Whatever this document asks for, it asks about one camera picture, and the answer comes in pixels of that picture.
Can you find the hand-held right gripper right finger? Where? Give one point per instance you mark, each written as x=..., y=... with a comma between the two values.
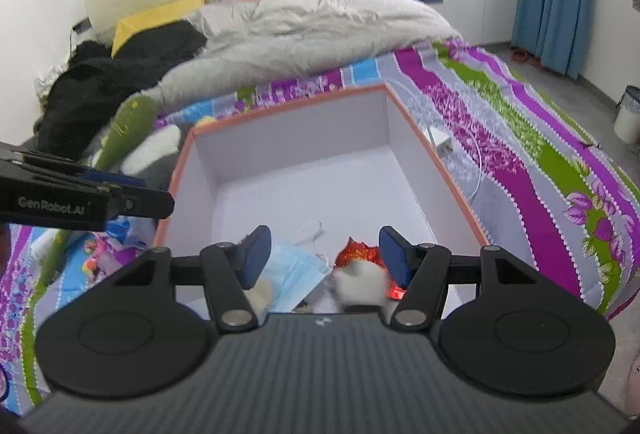
x=392, y=260

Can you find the grey duvet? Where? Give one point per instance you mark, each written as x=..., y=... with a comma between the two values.
x=310, y=28

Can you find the white fluffy plush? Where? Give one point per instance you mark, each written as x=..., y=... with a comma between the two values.
x=360, y=286

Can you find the blue face mask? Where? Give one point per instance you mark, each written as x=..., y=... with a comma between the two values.
x=295, y=270

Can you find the silver crinkled bag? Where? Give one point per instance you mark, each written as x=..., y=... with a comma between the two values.
x=45, y=81

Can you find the orange white cardboard box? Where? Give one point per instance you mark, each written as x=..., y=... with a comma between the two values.
x=310, y=163

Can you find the red slippers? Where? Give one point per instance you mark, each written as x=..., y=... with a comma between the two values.
x=520, y=54

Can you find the beige fluffy item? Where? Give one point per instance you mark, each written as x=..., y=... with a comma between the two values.
x=262, y=296

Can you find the bedside wall socket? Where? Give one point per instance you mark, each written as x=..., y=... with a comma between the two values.
x=82, y=25

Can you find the green plush toy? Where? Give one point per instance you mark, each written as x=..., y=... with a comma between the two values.
x=125, y=123

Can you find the black white plush toy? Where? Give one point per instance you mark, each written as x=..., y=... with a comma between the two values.
x=160, y=138

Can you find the yellow pillow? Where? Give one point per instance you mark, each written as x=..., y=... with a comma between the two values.
x=150, y=21

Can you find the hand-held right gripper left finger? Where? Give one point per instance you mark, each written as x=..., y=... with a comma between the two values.
x=255, y=260

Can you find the blue snack packet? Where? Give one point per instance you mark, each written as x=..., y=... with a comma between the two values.
x=127, y=231

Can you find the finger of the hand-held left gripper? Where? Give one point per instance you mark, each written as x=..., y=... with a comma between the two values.
x=60, y=166
x=145, y=204

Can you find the white trash bin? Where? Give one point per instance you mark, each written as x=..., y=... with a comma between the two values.
x=629, y=116

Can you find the black clothing pile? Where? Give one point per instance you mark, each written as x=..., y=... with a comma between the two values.
x=100, y=83

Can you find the red foil wrapper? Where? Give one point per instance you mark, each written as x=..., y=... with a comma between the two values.
x=357, y=256

